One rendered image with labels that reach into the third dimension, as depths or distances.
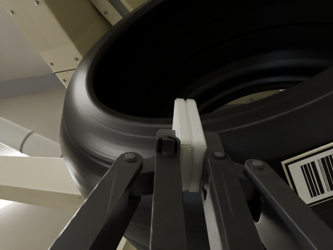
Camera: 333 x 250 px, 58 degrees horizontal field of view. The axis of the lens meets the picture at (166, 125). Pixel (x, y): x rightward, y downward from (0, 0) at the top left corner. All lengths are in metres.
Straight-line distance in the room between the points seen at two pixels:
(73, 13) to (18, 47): 3.91
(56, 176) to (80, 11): 0.50
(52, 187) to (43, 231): 4.03
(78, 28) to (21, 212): 4.03
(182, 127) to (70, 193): 0.77
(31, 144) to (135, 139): 1.35
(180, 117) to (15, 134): 1.49
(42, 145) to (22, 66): 3.20
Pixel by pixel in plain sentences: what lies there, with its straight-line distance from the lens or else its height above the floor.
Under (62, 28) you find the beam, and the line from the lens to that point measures 0.84.
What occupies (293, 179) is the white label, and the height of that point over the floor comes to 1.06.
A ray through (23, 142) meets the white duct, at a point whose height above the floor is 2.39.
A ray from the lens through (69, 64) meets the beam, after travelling 0.91.
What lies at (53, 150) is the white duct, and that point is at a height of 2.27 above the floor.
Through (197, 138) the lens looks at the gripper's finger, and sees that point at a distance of 0.16.
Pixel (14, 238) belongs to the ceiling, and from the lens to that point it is 4.77.
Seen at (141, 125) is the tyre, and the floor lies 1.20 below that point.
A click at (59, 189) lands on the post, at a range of 0.97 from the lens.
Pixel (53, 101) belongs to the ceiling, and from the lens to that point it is 4.96.
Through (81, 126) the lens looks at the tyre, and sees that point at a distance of 0.36.
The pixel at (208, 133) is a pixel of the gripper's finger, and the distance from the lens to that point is 0.19.
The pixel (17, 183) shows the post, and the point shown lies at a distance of 1.14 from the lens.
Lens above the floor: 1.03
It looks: 31 degrees up
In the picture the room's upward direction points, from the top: 92 degrees counter-clockwise
